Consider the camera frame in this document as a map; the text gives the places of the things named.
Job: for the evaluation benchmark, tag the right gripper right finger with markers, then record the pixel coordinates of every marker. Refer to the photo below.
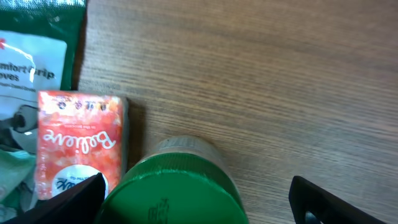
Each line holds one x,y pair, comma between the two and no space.
312,204

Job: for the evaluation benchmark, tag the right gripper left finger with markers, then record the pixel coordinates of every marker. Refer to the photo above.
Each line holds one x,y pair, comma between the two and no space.
79,204

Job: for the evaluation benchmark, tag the pink Kleenex tissue pack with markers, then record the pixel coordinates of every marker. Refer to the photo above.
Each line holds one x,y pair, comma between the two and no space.
79,135

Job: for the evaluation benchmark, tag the mint green wipes sachet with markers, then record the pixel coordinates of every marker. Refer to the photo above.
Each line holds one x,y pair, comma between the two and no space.
17,182

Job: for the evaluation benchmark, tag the green lid seasoning jar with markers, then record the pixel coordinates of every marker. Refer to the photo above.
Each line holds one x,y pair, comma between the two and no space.
183,180

